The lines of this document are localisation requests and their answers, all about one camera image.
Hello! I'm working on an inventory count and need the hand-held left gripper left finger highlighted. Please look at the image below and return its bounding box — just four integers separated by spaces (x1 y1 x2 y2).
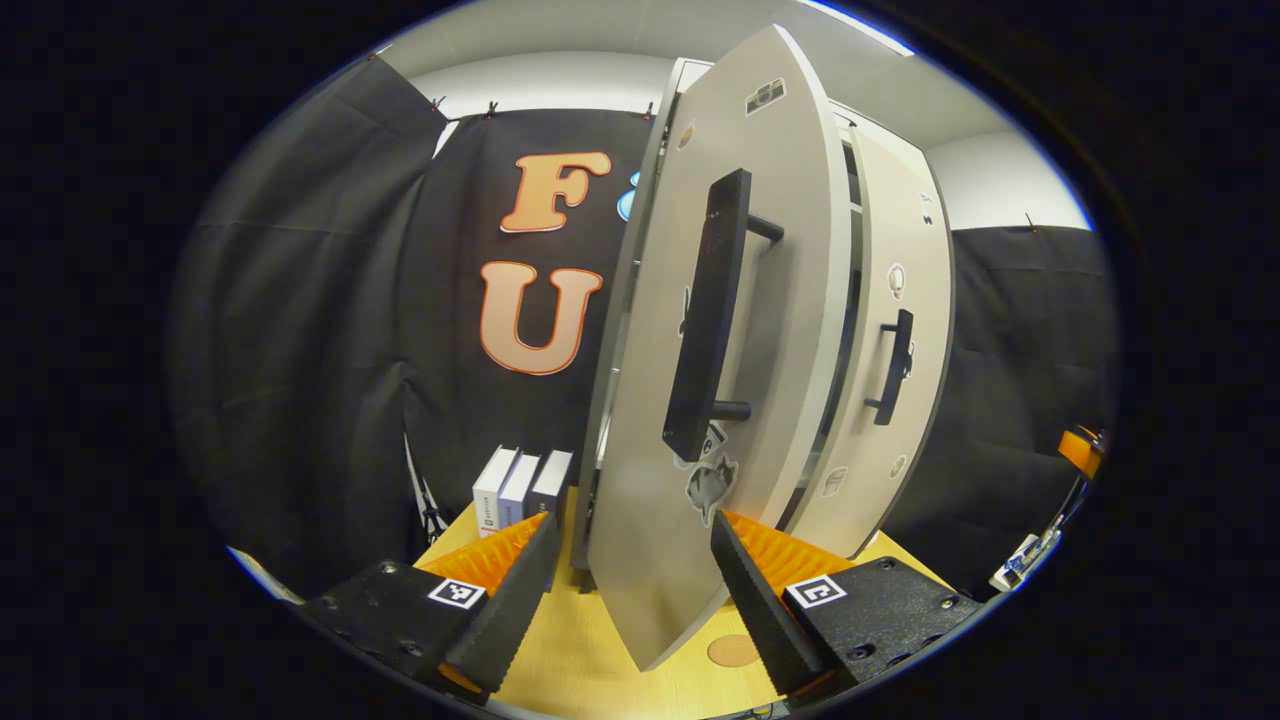
300 512 561 706

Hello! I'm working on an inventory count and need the white box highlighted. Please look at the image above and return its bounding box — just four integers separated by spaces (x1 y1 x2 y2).
527 450 574 521
498 453 542 528
472 446 521 539

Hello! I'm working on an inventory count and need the white flat panel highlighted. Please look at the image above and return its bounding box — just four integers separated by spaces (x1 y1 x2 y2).
228 546 306 606

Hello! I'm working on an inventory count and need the metal backdrop stand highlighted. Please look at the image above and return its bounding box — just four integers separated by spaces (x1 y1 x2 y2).
403 432 448 546

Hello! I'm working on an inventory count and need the small white device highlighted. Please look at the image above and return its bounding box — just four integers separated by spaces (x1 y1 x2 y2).
990 533 1046 593

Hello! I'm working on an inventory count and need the round brown coaster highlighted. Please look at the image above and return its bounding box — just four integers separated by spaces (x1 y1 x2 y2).
707 634 763 669

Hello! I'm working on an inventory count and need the short black door handle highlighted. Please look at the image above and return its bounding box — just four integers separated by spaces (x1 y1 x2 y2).
863 309 916 427

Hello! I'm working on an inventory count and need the black backdrop cloth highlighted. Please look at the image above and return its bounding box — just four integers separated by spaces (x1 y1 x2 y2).
170 55 1118 601

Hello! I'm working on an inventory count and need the long black door handle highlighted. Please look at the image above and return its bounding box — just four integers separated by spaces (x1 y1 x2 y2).
662 168 786 463

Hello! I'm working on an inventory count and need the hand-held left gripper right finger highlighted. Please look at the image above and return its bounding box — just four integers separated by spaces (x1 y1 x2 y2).
710 510 986 706

